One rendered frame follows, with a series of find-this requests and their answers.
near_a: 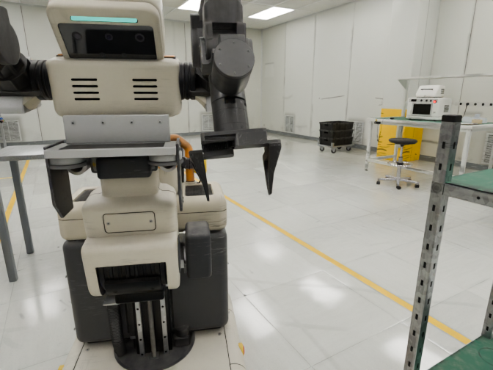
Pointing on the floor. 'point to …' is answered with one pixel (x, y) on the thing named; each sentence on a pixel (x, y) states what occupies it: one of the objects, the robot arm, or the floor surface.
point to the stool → (400, 163)
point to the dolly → (335, 135)
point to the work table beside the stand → (26, 153)
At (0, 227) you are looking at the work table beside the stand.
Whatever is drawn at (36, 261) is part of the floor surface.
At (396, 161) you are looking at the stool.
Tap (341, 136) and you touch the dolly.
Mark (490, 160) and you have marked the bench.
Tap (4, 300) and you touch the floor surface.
